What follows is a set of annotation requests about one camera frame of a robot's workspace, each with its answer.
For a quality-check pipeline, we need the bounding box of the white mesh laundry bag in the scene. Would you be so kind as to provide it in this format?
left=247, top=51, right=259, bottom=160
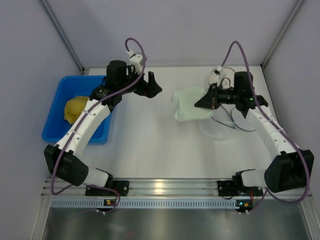
left=197, top=104, right=256, bottom=140

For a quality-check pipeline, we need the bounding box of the pale green bra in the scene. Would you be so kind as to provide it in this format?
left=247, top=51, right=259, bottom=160
left=171, top=86, right=214, bottom=122

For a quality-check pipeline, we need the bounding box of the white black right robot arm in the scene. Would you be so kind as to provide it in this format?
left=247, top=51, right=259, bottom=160
left=194, top=68, right=314, bottom=193

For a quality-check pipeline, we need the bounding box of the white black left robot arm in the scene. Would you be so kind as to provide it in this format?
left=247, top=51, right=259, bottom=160
left=44, top=60, right=162, bottom=188

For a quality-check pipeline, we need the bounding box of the yellow cloth garment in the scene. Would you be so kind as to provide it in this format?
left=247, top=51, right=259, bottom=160
left=63, top=96, right=89, bottom=125

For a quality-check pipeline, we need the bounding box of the blue plastic bin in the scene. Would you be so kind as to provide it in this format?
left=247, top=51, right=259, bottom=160
left=42, top=75, right=103, bottom=143

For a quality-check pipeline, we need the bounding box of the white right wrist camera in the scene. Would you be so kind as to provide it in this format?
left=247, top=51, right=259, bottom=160
left=209, top=66, right=226, bottom=85

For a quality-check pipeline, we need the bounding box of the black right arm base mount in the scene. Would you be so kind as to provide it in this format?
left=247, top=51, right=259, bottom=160
left=216, top=180, right=264, bottom=198

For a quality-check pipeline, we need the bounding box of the aluminium rail frame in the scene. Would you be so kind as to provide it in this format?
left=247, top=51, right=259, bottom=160
left=41, top=178, right=304, bottom=200

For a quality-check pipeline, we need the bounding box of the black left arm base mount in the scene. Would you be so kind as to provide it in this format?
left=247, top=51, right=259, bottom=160
left=85, top=180, right=130, bottom=197

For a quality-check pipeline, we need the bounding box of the white slotted cable duct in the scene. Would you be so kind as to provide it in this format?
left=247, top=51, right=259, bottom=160
left=51, top=198, right=251, bottom=209

